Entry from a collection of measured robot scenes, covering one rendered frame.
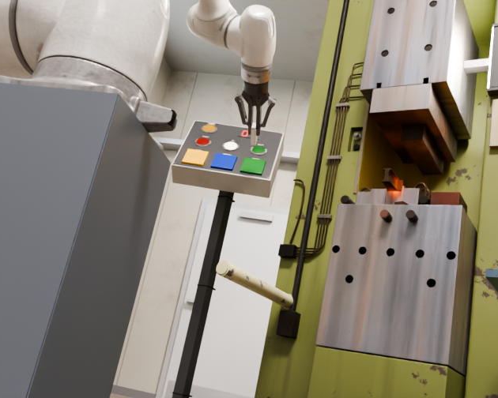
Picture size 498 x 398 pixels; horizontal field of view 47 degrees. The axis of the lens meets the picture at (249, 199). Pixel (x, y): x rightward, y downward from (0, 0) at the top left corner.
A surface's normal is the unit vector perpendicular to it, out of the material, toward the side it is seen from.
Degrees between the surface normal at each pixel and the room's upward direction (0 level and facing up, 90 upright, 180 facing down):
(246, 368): 90
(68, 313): 90
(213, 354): 90
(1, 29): 130
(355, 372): 90
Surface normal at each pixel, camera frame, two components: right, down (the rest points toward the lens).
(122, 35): 0.55, -0.12
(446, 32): -0.49, -0.37
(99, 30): 0.19, -0.23
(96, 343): 0.96, 0.13
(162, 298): -0.18, -0.34
